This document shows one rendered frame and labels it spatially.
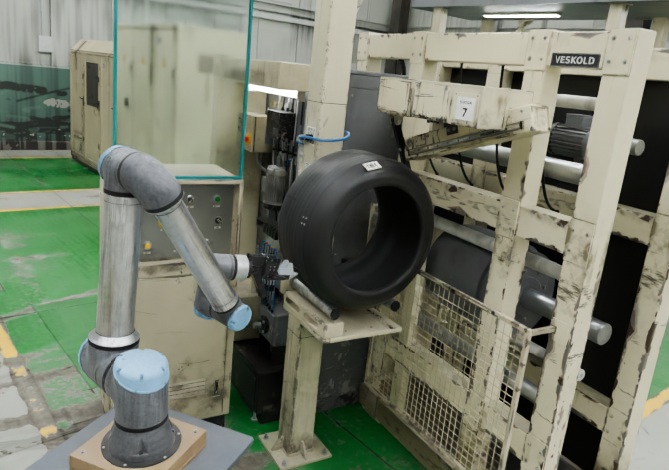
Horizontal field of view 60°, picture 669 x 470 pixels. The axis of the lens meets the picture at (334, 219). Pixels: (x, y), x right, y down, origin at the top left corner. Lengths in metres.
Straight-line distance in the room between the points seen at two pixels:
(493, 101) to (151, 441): 1.50
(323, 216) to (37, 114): 9.35
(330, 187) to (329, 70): 0.55
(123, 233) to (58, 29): 9.55
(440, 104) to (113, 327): 1.32
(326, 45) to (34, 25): 9.02
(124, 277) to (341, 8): 1.31
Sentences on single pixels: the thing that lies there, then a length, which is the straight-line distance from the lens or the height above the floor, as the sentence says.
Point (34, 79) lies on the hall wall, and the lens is 11.03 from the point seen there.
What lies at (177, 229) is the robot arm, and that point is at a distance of 1.68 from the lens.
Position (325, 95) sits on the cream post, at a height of 1.68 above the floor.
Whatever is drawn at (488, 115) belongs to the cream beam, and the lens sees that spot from 2.04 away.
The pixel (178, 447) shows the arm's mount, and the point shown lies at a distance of 1.89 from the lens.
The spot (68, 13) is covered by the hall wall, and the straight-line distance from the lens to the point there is 11.23.
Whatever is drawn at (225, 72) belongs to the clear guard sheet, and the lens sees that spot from 2.56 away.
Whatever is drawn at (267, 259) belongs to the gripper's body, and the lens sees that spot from 2.05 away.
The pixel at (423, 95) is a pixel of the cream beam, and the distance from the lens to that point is 2.23.
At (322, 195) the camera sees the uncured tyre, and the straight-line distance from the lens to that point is 2.01.
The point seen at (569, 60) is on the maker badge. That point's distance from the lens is 2.19.
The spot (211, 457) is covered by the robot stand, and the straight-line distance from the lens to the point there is 1.94.
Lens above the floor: 1.77
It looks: 14 degrees down
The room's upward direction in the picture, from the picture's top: 6 degrees clockwise
